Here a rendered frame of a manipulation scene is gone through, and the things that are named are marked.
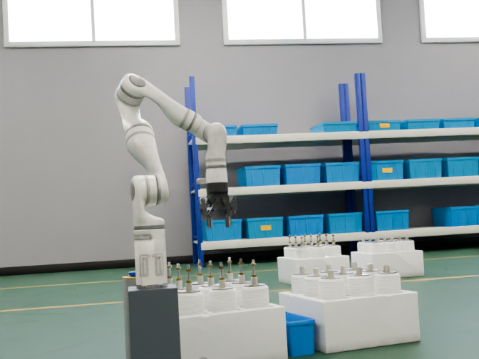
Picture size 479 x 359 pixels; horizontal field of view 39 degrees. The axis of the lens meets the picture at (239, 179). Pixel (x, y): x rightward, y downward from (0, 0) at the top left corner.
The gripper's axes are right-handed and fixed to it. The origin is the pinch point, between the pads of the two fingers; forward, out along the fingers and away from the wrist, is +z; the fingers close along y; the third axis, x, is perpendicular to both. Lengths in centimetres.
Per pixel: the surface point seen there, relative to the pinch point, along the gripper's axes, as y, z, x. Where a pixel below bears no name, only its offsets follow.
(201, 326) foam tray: -11.8, 32.6, -6.0
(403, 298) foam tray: 65, 31, -18
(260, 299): 10.8, 26.3, -6.6
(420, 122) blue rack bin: 426, -92, 320
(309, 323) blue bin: 28.5, 36.4, -9.6
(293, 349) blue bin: 22, 45, -8
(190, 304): -13.6, 25.6, -2.6
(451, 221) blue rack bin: 452, 17, 311
